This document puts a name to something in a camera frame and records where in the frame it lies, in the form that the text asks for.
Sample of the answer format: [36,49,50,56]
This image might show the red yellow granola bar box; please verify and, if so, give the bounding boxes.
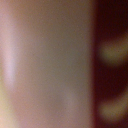
[90,0,128,128]

